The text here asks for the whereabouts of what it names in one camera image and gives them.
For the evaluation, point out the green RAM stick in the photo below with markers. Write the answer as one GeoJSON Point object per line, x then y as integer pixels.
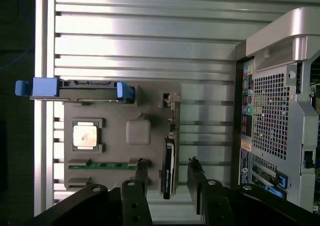
{"type": "Point", "coordinates": [105, 165]}

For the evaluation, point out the grey plastic parts rack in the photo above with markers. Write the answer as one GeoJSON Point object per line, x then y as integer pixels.
{"type": "Point", "coordinates": [117, 110]}

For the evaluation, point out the grey open PC case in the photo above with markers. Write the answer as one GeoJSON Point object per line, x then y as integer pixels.
{"type": "Point", "coordinates": [272, 115]}

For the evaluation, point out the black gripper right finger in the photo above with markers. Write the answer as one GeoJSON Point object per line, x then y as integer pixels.
{"type": "Point", "coordinates": [212, 203]}

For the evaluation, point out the silver CPU chip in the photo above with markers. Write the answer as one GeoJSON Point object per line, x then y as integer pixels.
{"type": "Point", "coordinates": [85, 136]}

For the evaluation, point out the hard disk in blue caddy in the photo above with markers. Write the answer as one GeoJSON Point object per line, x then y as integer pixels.
{"type": "Point", "coordinates": [87, 92]}

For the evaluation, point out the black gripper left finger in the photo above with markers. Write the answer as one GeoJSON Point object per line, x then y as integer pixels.
{"type": "Point", "coordinates": [136, 203]}

